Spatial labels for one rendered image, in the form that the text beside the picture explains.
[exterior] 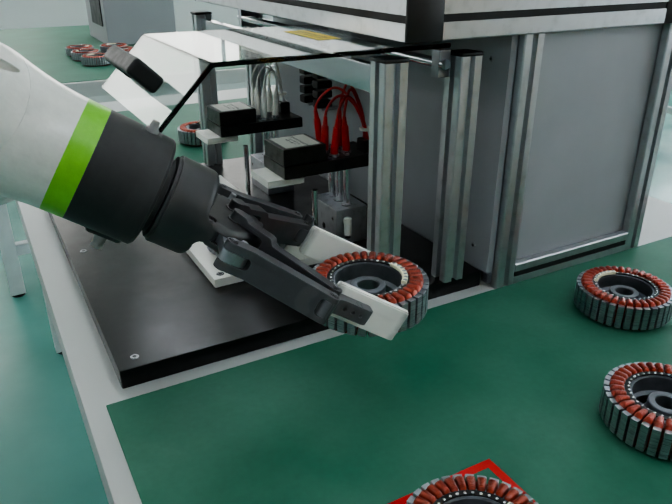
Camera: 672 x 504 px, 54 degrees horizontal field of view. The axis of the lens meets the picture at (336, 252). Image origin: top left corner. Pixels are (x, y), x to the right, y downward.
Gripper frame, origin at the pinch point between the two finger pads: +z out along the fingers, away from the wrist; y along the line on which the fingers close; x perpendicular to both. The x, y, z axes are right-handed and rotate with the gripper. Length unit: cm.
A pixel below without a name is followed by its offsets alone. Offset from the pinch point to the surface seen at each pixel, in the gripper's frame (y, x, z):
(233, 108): -55, 0, -9
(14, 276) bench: -176, -111, -29
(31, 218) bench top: -58, -33, -29
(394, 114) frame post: -15.7, 13.9, 0.2
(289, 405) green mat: 0.5, -14.4, -0.1
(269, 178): -30.6, -2.2, -4.4
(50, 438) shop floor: -93, -106, -5
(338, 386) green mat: -1.4, -11.7, 4.5
